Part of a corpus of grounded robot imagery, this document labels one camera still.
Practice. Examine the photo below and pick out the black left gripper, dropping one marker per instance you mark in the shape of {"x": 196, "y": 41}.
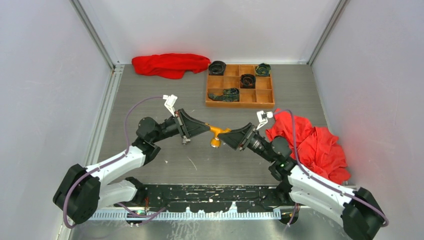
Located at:
{"x": 188, "y": 126}

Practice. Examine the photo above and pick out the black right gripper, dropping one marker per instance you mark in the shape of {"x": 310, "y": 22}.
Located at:
{"x": 240, "y": 138}

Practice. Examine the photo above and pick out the orange plastic faucet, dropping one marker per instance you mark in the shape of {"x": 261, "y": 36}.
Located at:
{"x": 215, "y": 141}

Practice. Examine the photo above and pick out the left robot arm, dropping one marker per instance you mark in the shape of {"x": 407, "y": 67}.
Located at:
{"x": 85, "y": 189}

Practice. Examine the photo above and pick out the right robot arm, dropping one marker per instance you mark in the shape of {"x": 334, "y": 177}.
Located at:
{"x": 355, "y": 210}

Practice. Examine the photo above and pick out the dark belt lying flat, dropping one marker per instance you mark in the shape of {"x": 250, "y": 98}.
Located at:
{"x": 228, "y": 95}

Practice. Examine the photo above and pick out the wooden compartment tray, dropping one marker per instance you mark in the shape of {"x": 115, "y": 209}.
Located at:
{"x": 239, "y": 86}

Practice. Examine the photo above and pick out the rolled dark belt centre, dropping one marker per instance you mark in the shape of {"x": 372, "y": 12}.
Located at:
{"x": 247, "y": 81}

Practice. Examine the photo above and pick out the red cloth at back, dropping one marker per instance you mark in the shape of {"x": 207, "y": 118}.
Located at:
{"x": 170, "y": 65}

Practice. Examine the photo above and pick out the red cloth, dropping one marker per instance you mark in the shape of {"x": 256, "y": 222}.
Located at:
{"x": 317, "y": 148}
{"x": 170, "y": 65}

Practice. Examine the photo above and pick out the rolled dark belt top-left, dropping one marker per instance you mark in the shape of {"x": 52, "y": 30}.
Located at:
{"x": 217, "y": 68}

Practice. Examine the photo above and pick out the rolled dark belt top-right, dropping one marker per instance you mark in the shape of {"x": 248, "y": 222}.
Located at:
{"x": 262, "y": 70}

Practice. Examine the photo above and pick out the red cloth at right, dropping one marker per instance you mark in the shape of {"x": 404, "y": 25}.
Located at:
{"x": 317, "y": 148}

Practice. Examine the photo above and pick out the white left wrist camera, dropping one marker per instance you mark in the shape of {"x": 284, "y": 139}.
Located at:
{"x": 169, "y": 102}

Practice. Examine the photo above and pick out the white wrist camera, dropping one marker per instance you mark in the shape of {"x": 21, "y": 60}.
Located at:
{"x": 169, "y": 102}
{"x": 263, "y": 118}

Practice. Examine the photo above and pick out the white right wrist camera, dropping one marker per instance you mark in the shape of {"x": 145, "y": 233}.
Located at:
{"x": 263, "y": 118}

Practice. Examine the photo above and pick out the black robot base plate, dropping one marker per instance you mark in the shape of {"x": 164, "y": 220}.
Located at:
{"x": 177, "y": 198}

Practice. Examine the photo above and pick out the perforated metal rail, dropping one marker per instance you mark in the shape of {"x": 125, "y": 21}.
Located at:
{"x": 232, "y": 214}

